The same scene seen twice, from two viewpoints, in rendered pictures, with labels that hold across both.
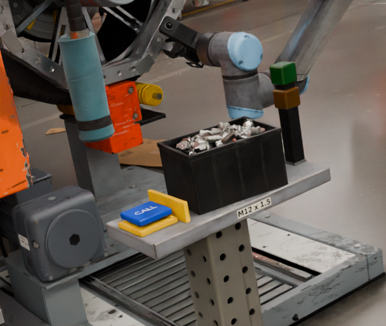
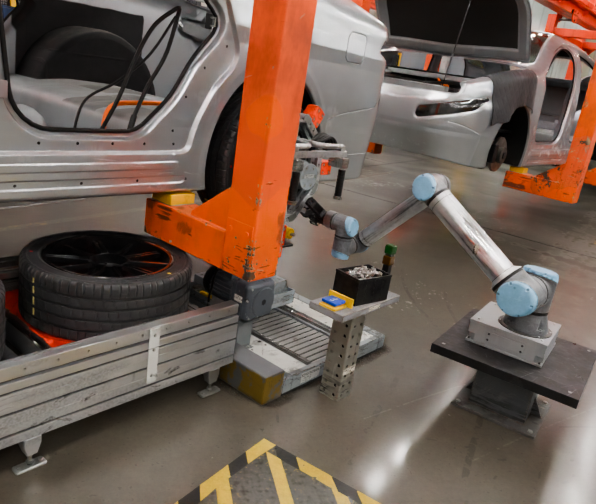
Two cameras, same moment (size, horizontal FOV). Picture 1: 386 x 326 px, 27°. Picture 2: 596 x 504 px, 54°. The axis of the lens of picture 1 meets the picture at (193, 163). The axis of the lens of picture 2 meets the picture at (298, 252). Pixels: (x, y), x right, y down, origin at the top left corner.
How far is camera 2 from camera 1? 1.20 m
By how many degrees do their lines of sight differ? 18
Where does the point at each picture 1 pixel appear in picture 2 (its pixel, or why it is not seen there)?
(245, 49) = (352, 226)
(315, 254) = not seen: hidden behind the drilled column
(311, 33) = (385, 227)
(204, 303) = (336, 346)
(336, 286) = (365, 349)
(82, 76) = not seen: hidden behind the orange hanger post
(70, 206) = (265, 285)
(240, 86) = (344, 242)
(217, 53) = (337, 224)
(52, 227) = (258, 294)
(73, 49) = not seen: hidden behind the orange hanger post
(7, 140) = (275, 252)
